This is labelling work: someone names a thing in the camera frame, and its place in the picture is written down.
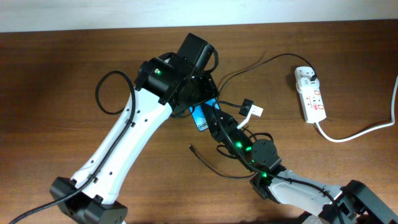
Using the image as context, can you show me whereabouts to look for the white charger plug adapter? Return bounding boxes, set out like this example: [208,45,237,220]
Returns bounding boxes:
[296,77,320,93]

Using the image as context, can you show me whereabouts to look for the blue Galaxy smartphone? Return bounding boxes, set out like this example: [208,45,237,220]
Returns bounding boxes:
[189,98,216,131]

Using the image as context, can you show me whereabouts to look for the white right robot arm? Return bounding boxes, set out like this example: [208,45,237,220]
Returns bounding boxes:
[201,104,397,223]

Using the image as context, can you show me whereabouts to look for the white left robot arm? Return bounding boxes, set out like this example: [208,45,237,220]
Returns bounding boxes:
[50,55,218,223]

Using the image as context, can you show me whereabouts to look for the white power strip cord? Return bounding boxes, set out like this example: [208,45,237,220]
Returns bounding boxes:
[313,74,398,143]

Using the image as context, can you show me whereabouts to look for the black USB charging cable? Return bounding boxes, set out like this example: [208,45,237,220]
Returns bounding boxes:
[187,53,318,180]

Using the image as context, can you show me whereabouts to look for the white power strip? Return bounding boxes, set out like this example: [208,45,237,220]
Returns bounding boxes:
[295,67,326,124]

